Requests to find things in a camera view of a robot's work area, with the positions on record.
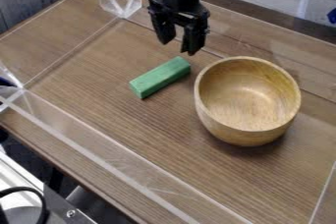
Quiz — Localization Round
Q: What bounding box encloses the black cable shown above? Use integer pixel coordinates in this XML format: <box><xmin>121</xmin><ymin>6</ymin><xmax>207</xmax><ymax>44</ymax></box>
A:
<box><xmin>0</xmin><ymin>186</ymin><xmax>51</xmax><ymax>224</ymax></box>

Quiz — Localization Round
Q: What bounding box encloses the green rectangular block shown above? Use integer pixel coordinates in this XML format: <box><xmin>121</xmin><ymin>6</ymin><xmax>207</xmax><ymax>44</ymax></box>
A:
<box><xmin>128</xmin><ymin>56</ymin><xmax>191</xmax><ymax>99</ymax></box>

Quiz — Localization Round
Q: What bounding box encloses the grey metal bracket with screw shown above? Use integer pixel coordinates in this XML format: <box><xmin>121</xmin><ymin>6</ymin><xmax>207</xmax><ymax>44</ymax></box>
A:
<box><xmin>43</xmin><ymin>187</ymin><xmax>97</xmax><ymax>224</ymax></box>

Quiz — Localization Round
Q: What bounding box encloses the brown wooden bowl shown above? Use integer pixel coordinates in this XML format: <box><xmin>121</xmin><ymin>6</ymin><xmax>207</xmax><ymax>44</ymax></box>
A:
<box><xmin>195</xmin><ymin>56</ymin><xmax>301</xmax><ymax>146</ymax></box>

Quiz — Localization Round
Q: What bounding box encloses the white container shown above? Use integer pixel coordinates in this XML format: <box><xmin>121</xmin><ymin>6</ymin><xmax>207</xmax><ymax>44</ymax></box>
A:
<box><xmin>296</xmin><ymin>0</ymin><xmax>336</xmax><ymax>28</ymax></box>

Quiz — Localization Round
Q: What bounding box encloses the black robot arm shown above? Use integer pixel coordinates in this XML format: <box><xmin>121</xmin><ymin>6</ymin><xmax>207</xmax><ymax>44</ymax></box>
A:
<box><xmin>147</xmin><ymin>0</ymin><xmax>211</xmax><ymax>56</ymax></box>

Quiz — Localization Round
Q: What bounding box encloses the clear acrylic corner bracket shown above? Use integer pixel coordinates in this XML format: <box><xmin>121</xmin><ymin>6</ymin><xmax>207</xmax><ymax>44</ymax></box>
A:
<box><xmin>99</xmin><ymin>0</ymin><xmax>141</xmax><ymax>19</ymax></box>

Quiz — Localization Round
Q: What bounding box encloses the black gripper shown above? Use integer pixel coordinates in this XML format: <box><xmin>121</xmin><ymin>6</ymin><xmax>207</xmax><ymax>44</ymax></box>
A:
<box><xmin>148</xmin><ymin>0</ymin><xmax>209</xmax><ymax>56</ymax></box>

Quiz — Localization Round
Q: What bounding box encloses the clear acrylic front barrier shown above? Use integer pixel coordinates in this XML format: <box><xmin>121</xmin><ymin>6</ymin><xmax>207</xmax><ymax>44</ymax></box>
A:
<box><xmin>0</xmin><ymin>66</ymin><xmax>252</xmax><ymax>224</ymax></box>

